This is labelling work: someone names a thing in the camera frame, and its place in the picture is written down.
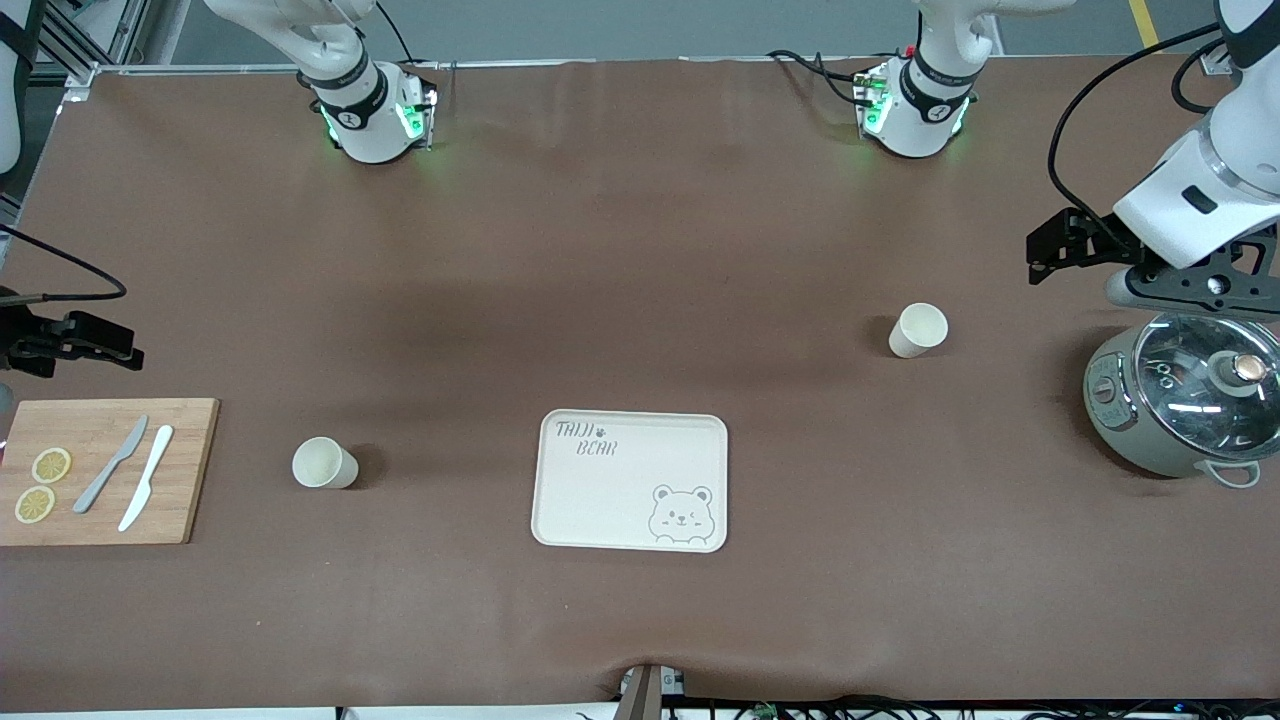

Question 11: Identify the white IKEA cup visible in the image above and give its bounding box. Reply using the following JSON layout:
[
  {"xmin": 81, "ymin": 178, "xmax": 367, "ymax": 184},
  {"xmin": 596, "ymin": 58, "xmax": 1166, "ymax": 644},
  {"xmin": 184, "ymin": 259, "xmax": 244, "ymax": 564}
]
[
  {"xmin": 888, "ymin": 302, "xmax": 949, "ymax": 359},
  {"xmin": 292, "ymin": 436, "xmax": 359, "ymax": 490}
]

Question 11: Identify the cream tray with bear print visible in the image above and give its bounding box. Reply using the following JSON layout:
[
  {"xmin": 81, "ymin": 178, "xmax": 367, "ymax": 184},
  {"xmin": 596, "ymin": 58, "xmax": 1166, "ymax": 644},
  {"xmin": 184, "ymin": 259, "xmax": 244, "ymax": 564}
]
[{"xmin": 530, "ymin": 409, "xmax": 729, "ymax": 554}]

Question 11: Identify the grey plastic knife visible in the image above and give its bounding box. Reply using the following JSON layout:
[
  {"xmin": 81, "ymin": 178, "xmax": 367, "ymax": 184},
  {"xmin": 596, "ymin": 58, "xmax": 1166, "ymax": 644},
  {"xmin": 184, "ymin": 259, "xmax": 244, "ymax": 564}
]
[{"xmin": 73, "ymin": 415, "xmax": 149, "ymax": 514}]

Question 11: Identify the white plastic knife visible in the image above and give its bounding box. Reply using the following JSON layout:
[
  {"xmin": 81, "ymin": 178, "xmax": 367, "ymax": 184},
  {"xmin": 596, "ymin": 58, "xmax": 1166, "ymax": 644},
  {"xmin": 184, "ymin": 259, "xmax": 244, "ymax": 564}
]
[{"xmin": 118, "ymin": 425, "xmax": 175, "ymax": 532}]

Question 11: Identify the wooden cutting board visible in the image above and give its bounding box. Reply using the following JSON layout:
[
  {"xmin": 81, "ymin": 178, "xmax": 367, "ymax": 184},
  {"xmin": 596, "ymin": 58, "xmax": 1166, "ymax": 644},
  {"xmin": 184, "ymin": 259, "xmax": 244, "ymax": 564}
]
[{"xmin": 0, "ymin": 398, "xmax": 220, "ymax": 546}]

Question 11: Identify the green electric cooking pot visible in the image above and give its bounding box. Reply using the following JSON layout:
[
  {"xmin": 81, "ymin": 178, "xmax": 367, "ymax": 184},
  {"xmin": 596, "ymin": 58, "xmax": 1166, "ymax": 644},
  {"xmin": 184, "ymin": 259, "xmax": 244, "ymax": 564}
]
[{"xmin": 1083, "ymin": 290, "xmax": 1280, "ymax": 489}]

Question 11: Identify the glass pot lid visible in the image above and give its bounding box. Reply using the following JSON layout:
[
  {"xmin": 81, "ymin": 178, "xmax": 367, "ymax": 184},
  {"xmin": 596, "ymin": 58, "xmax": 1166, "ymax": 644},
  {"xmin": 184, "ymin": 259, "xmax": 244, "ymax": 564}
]
[{"xmin": 1133, "ymin": 305, "xmax": 1280, "ymax": 463}]

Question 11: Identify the left arm base black cable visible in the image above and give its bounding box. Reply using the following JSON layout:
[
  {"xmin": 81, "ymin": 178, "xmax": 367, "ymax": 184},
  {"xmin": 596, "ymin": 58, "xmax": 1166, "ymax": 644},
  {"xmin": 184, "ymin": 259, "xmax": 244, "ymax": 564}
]
[{"xmin": 768, "ymin": 48, "xmax": 876, "ymax": 106}]

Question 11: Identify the arm base black cable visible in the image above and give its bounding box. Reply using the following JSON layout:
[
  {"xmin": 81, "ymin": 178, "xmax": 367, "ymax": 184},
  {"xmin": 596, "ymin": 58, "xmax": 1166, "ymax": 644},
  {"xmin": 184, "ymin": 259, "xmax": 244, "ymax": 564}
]
[
  {"xmin": 375, "ymin": 0, "xmax": 416, "ymax": 66},
  {"xmin": 768, "ymin": 48, "xmax": 876, "ymax": 106}
]

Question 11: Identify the right arm base black cable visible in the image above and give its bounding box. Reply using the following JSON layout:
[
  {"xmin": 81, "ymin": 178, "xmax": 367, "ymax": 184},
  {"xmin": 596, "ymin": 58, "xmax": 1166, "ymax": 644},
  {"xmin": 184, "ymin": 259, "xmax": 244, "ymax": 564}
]
[{"xmin": 375, "ymin": 0, "xmax": 416, "ymax": 66}]

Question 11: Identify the metal table edge bracket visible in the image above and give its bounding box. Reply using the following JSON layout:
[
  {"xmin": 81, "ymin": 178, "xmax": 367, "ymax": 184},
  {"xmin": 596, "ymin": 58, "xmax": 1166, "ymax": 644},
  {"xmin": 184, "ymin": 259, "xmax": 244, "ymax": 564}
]
[{"xmin": 618, "ymin": 663, "xmax": 687, "ymax": 720}]

